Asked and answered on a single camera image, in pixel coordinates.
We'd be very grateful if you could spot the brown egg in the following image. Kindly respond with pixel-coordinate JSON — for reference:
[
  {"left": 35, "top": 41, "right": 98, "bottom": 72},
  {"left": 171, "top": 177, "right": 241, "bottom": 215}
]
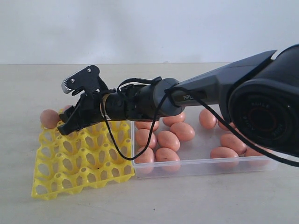
[
  {"left": 220, "top": 133, "right": 247, "bottom": 155},
  {"left": 244, "top": 147, "right": 270, "bottom": 167},
  {"left": 62, "top": 105, "right": 72, "bottom": 112},
  {"left": 170, "top": 122, "right": 195, "bottom": 141},
  {"left": 162, "top": 112, "right": 185, "bottom": 127},
  {"left": 134, "top": 147, "right": 155, "bottom": 174},
  {"left": 210, "top": 147, "right": 239, "bottom": 168},
  {"left": 40, "top": 109, "right": 60, "bottom": 129},
  {"left": 135, "top": 129, "right": 157, "bottom": 149},
  {"left": 135, "top": 121, "right": 159, "bottom": 132},
  {"left": 157, "top": 131, "right": 180, "bottom": 152},
  {"left": 156, "top": 147, "right": 180, "bottom": 172},
  {"left": 217, "top": 116, "right": 236, "bottom": 131},
  {"left": 199, "top": 109, "right": 217, "bottom": 129}
]

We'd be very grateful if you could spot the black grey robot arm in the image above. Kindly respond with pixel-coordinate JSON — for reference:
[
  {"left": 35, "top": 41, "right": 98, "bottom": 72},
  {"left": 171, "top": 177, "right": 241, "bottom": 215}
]
[{"left": 58, "top": 45, "right": 299, "bottom": 156}]

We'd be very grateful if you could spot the clear plastic box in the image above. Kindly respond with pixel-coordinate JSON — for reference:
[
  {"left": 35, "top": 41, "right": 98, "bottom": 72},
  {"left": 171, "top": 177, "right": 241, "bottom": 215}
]
[{"left": 131, "top": 106, "right": 278, "bottom": 179}]

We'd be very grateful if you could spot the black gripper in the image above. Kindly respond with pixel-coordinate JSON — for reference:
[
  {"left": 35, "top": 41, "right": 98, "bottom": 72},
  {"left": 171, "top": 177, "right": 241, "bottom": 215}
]
[{"left": 58, "top": 90, "right": 117, "bottom": 135}]

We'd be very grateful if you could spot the yellow plastic egg tray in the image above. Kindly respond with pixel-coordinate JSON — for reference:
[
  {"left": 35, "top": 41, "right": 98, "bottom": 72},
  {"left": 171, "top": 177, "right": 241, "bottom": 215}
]
[{"left": 31, "top": 121, "right": 135, "bottom": 200}]

